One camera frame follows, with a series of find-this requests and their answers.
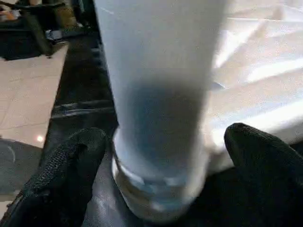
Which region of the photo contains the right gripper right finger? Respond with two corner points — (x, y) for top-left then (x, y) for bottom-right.
(224, 122), (303, 227)

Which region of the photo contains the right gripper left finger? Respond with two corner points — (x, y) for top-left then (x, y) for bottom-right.
(0, 127), (107, 227)

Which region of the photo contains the white plastic table top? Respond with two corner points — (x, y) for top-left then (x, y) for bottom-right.
(112, 0), (303, 224)

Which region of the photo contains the black table mat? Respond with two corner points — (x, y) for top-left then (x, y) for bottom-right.
(40, 35), (303, 227)

